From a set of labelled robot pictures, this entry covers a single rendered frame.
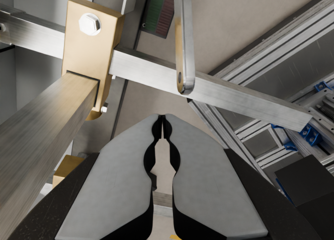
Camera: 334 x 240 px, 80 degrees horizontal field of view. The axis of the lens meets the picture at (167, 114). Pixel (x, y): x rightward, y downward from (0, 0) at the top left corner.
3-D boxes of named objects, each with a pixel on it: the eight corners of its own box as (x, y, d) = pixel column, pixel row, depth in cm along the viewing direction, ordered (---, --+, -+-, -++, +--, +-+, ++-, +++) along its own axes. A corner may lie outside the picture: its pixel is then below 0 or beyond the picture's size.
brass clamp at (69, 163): (97, 160, 36) (89, 183, 32) (87, 205, 43) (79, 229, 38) (62, 152, 35) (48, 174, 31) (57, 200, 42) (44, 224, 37)
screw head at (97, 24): (103, 17, 20) (100, 18, 19) (99, 38, 21) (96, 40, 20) (81, 9, 20) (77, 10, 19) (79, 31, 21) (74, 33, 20)
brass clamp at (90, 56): (130, 16, 25) (124, 19, 20) (109, 108, 31) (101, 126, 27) (78, -4, 23) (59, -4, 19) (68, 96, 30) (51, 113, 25)
